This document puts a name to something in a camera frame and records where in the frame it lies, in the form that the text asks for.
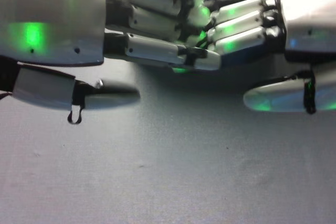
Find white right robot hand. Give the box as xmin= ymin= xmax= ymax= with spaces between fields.
xmin=204 ymin=0 xmax=336 ymax=116

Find grey table cloth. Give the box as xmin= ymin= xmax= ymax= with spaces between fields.
xmin=0 ymin=58 xmax=336 ymax=224

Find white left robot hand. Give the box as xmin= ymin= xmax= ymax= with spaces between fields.
xmin=0 ymin=0 xmax=222 ymax=125

